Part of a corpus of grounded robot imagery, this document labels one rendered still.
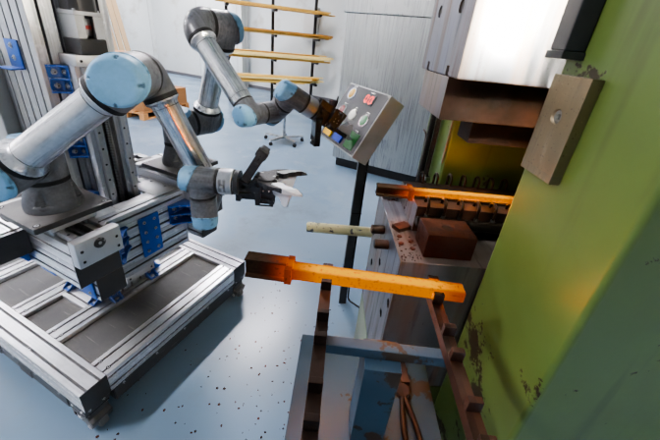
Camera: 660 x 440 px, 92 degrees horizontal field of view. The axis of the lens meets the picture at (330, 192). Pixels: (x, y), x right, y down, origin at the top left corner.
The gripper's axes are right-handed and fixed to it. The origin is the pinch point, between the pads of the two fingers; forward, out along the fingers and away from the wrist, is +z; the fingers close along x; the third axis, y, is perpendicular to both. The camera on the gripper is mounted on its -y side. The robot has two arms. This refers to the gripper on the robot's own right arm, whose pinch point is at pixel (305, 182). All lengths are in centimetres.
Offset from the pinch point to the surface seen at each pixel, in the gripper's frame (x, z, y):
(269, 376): -9, -11, 100
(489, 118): 7.5, 42.6, -23.9
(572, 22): 27, 41, -43
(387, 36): -264, 56, -44
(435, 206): 6.9, 35.7, 0.9
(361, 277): 35.4, 13.7, 3.0
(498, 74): 13, 39, -34
